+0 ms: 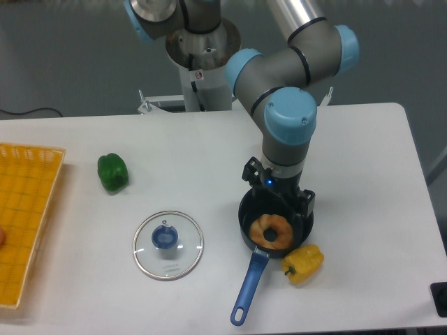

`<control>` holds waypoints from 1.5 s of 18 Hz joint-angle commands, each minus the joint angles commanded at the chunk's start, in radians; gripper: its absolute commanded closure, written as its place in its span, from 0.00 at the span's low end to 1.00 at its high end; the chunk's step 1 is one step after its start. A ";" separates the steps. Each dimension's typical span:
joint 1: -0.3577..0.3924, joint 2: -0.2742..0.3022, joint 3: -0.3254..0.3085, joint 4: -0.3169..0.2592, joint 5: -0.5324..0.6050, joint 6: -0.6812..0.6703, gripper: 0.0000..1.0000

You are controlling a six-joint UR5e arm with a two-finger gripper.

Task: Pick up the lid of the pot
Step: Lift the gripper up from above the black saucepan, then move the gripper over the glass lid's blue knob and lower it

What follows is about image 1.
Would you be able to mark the black object at table edge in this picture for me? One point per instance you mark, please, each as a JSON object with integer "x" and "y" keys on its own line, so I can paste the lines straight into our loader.
{"x": 439, "y": 295}

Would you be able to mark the yellow bell pepper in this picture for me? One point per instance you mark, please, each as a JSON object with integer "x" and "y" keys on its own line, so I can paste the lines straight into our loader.
{"x": 302, "y": 263}

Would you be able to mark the glazed donut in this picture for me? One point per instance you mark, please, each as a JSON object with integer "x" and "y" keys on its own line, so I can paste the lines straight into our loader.
{"x": 271, "y": 231}

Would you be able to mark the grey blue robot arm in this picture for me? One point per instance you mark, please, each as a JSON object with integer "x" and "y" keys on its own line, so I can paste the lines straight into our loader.
{"x": 273, "y": 89}

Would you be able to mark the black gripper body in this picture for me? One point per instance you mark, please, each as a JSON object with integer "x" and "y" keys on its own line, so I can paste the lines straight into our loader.
{"x": 281, "y": 182}

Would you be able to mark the green bell pepper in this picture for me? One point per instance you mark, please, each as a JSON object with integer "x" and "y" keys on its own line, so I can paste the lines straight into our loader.
{"x": 112, "y": 172}

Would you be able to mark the yellow woven basket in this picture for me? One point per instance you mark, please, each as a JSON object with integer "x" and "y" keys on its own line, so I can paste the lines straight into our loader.
{"x": 28, "y": 177}

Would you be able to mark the black pot with blue handle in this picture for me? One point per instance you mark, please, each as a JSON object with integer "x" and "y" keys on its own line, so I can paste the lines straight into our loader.
{"x": 260, "y": 256}

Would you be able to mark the glass lid with blue knob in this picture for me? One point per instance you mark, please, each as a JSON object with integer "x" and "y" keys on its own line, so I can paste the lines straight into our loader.
{"x": 168, "y": 245}

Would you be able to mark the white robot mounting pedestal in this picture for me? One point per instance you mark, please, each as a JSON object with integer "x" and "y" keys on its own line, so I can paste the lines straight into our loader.
{"x": 200, "y": 45}

